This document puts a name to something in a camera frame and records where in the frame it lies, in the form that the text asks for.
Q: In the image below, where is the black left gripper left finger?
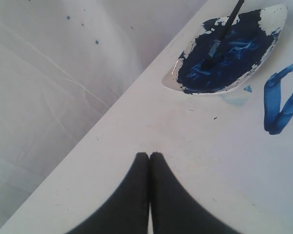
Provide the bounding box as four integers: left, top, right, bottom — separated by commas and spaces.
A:
68, 152, 149, 234

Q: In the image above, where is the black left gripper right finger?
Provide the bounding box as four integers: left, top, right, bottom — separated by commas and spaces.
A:
149, 152, 239, 234

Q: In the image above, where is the black paintbrush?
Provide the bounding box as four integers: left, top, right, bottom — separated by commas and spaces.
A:
200, 0, 245, 71

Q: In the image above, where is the white paper sheet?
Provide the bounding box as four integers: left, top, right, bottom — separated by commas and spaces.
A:
165, 27, 293, 234

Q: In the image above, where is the white plate with blue paint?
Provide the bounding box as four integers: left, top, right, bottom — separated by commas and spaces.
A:
162, 4, 288, 95

